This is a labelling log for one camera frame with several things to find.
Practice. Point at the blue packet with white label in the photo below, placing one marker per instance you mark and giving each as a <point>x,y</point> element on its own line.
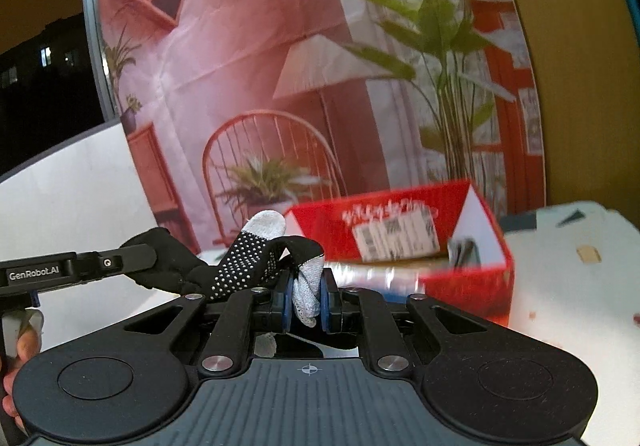
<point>395,297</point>

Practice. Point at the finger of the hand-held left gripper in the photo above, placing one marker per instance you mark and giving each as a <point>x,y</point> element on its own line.
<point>115,262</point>

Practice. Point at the grey window frame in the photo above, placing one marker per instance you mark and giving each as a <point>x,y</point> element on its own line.
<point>95,26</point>

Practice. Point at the person's left hand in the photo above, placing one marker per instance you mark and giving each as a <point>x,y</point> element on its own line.
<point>29,343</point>

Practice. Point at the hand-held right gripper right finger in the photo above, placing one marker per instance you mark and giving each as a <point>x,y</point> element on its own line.
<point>325,312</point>

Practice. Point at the white patterned table mat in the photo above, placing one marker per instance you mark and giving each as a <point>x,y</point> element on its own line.
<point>575,326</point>

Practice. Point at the wooden panel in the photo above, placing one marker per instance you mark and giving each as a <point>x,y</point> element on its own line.
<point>575,76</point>

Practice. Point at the red strawberry cardboard box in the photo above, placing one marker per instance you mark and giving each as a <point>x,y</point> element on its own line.
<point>325,226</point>

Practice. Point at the printed room backdrop cloth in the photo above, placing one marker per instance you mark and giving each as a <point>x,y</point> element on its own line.
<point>240,76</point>

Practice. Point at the black dotted glove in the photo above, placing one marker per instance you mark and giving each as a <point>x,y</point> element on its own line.
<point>240,261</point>

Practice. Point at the white marble board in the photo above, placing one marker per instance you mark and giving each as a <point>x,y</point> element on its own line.
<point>75,186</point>

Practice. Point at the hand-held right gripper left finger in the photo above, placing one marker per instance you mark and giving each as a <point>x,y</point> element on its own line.
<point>286,307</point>

